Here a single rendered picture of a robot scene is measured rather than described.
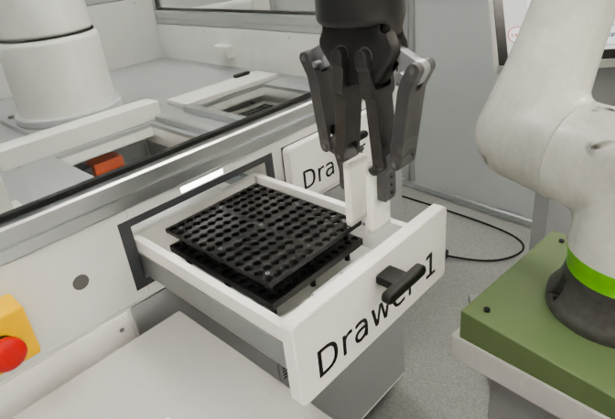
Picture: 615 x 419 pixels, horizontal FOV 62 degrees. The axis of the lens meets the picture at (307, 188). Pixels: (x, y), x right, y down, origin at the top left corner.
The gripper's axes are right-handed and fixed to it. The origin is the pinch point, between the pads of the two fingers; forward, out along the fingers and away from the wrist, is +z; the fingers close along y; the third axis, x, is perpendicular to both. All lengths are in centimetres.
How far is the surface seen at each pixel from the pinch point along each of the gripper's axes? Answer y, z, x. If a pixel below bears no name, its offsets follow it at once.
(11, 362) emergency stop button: -27.3, 16.1, -29.6
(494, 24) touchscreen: -24, -1, 80
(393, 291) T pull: 2.3, 11.4, 0.8
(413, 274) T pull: 2.5, 11.4, 4.5
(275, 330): -6.0, 14.4, -9.2
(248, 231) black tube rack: -21.9, 12.8, 1.1
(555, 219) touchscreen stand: -10, 53, 95
